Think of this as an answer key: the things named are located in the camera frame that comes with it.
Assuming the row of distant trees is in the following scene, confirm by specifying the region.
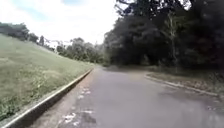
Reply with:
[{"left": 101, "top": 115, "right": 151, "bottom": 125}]
[{"left": 0, "top": 21, "right": 106, "bottom": 65}]

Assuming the grey asphalt road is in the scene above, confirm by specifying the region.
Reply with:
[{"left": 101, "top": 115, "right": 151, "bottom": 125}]
[{"left": 28, "top": 65, "right": 224, "bottom": 128}]

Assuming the dark wood of trees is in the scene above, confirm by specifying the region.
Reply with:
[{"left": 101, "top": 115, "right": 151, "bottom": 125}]
[{"left": 103, "top": 0, "right": 224, "bottom": 72}]

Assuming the low stone kerb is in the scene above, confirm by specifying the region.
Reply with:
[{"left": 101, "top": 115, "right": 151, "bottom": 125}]
[{"left": 143, "top": 73, "right": 224, "bottom": 100}]

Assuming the concrete kerb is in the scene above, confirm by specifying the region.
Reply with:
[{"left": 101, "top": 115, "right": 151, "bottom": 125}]
[{"left": 0, "top": 67, "right": 95, "bottom": 128}]

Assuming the leaf-strewn grass verge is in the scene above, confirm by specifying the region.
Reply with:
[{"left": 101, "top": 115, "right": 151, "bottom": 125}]
[{"left": 105, "top": 63, "right": 224, "bottom": 95}]

